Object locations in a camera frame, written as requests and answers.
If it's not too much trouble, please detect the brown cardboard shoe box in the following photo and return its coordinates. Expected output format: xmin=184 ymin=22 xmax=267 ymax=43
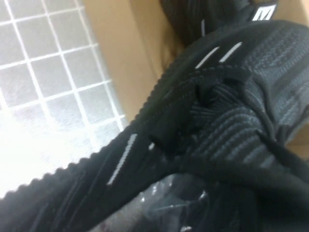
xmin=82 ymin=0 xmax=309 ymax=150

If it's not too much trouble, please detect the grey white checked tablecloth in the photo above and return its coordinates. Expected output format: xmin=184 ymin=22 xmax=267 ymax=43
xmin=0 ymin=0 xmax=130 ymax=200

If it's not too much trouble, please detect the black sneaker with white label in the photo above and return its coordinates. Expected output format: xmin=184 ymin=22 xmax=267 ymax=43
xmin=159 ymin=0 xmax=281 ymax=50
xmin=0 ymin=19 xmax=309 ymax=232

